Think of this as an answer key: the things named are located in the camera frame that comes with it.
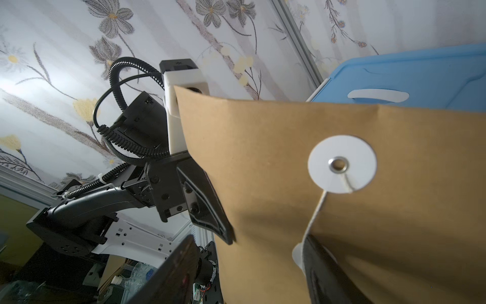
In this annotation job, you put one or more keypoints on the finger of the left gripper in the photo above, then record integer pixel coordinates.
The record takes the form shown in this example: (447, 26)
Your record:
(204, 206)

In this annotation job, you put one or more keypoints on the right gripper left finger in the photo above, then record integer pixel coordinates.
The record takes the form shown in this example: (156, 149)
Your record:
(173, 281)

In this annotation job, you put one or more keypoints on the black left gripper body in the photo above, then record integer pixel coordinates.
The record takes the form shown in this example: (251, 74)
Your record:
(166, 189)

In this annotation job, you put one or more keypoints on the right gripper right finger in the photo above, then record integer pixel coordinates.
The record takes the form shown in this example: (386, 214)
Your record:
(327, 282)

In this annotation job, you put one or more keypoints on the kraft file bag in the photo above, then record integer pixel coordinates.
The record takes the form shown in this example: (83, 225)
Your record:
(415, 234)

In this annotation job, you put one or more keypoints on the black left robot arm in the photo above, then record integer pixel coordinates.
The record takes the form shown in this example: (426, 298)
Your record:
(87, 218)

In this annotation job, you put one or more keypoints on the blue lid storage box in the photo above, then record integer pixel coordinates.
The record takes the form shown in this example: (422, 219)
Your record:
(450, 78)

